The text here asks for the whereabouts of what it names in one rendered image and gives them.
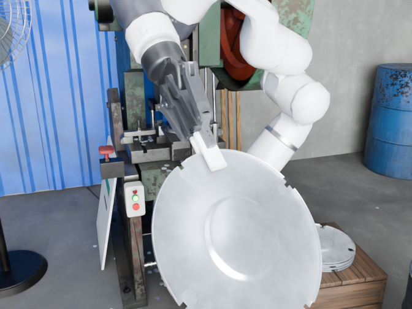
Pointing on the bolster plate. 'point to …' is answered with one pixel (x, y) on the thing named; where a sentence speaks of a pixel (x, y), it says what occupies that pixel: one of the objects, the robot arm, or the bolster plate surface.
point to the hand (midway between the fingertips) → (208, 152)
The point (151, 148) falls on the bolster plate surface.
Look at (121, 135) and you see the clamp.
